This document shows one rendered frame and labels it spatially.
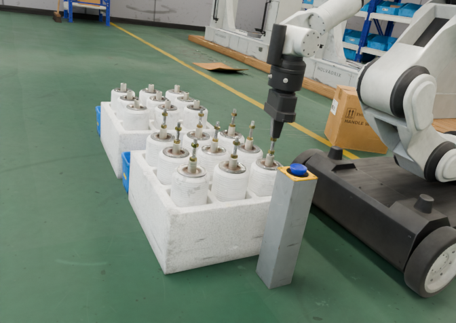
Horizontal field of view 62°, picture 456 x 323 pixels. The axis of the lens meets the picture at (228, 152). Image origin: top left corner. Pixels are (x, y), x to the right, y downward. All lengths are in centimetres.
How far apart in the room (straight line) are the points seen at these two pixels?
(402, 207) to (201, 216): 56
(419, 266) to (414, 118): 38
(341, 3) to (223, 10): 456
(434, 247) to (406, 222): 9
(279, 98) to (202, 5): 692
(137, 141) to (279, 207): 67
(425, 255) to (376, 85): 45
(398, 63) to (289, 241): 55
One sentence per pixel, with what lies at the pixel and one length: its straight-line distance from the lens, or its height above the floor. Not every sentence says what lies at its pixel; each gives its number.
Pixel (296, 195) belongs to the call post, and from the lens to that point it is 89.
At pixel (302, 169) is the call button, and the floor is 33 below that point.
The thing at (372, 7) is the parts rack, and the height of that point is 87.
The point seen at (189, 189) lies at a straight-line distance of 94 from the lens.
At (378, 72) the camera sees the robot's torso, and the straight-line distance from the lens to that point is 111.
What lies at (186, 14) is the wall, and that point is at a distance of 772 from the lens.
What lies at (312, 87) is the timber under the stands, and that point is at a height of 4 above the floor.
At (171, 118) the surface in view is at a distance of 144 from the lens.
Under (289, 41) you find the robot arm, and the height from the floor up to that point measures 59.
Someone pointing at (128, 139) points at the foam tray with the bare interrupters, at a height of 16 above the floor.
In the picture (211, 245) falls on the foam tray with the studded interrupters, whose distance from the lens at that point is 102.
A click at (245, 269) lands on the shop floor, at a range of 108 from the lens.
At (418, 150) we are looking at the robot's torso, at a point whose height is 33.
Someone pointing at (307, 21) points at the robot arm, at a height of 64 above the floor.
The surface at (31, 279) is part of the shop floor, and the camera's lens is 104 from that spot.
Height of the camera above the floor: 67
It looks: 22 degrees down
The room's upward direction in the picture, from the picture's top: 9 degrees clockwise
